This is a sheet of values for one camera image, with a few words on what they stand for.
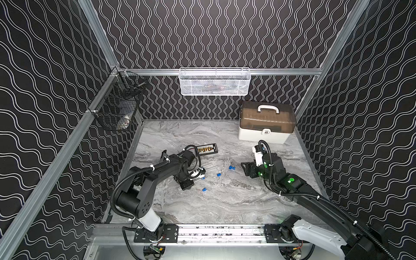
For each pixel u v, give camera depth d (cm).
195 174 79
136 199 45
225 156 101
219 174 94
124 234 69
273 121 92
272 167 58
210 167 97
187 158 77
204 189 88
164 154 102
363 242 39
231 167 97
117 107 91
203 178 88
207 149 103
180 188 79
